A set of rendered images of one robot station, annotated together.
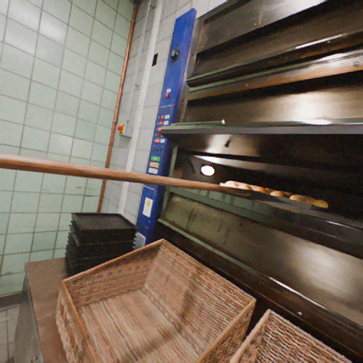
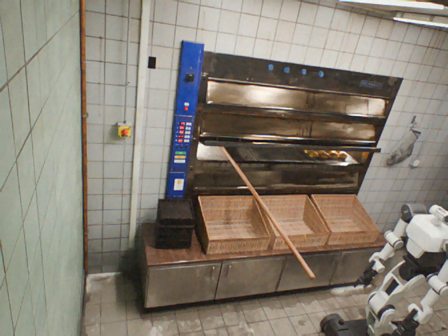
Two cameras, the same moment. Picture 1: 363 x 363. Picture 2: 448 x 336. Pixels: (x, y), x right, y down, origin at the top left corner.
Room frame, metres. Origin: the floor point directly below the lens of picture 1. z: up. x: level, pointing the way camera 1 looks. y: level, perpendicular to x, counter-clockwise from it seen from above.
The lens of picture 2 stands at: (-0.13, 2.40, 2.44)
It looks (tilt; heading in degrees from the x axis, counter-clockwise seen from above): 25 degrees down; 292
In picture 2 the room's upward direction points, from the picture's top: 11 degrees clockwise
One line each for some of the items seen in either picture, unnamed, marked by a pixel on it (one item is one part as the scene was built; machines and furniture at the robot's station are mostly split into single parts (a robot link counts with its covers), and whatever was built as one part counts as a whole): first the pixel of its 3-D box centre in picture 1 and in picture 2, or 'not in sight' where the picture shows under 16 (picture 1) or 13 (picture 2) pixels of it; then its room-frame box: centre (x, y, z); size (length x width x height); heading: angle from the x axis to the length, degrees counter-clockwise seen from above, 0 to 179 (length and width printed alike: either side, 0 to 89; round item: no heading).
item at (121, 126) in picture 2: (125, 130); (124, 129); (1.51, 0.52, 1.46); 0.10 x 0.07 x 0.10; 44
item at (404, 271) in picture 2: not in sight; (420, 269); (-0.78, -0.04, 0.97); 0.28 x 0.13 x 0.18; 41
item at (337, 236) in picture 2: not in sight; (342, 218); (-0.16, -0.80, 0.72); 0.56 x 0.49 x 0.28; 43
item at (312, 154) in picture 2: not in sight; (316, 145); (0.36, -1.28, 1.21); 0.61 x 0.48 x 0.06; 134
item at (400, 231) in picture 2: not in sight; (399, 232); (-0.57, -0.16, 1.12); 0.13 x 0.12 x 0.22; 132
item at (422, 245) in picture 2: not in sight; (433, 239); (-0.75, -0.03, 1.23); 0.34 x 0.30 x 0.36; 131
